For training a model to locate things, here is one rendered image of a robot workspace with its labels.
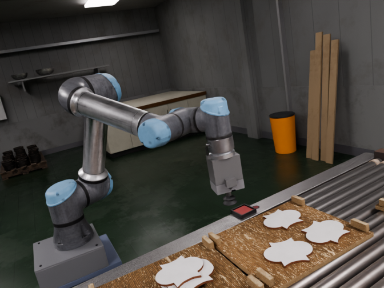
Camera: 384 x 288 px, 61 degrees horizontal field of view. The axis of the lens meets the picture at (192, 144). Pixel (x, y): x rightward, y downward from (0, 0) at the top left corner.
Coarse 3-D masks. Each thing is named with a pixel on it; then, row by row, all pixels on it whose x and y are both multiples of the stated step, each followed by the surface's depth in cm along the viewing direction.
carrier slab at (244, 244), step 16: (288, 208) 127; (304, 208) 125; (240, 224) 122; (256, 224) 120; (304, 224) 114; (224, 240) 113; (240, 240) 111; (256, 240) 110; (272, 240) 108; (304, 240) 105; (352, 240) 101; (240, 256) 103; (256, 256) 101; (320, 256) 96; (336, 256) 96; (272, 272) 93; (288, 272) 92; (304, 272) 91
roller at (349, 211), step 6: (378, 192) 130; (366, 198) 127; (372, 198) 127; (378, 198) 128; (354, 204) 124; (360, 204) 124; (366, 204) 125; (342, 210) 121; (348, 210) 121; (354, 210) 122; (336, 216) 118; (342, 216) 119; (348, 216) 120; (240, 270) 99
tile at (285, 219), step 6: (288, 210) 124; (294, 210) 123; (264, 216) 123; (270, 216) 122; (276, 216) 121; (282, 216) 120; (288, 216) 120; (294, 216) 119; (300, 216) 118; (264, 222) 118; (270, 222) 117; (276, 222) 117; (282, 222) 116; (288, 222) 115; (294, 222) 115; (300, 222) 115; (270, 228) 115; (276, 228) 114; (288, 228) 113
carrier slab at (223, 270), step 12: (180, 252) 111; (192, 252) 110; (204, 252) 108; (216, 252) 107; (156, 264) 107; (216, 264) 101; (228, 264) 100; (132, 276) 103; (144, 276) 102; (216, 276) 96; (228, 276) 95; (240, 276) 94
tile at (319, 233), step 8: (320, 224) 111; (328, 224) 110; (336, 224) 109; (304, 232) 109; (312, 232) 107; (320, 232) 106; (328, 232) 105; (336, 232) 105; (344, 232) 104; (312, 240) 103; (320, 240) 102; (328, 240) 101; (336, 240) 101
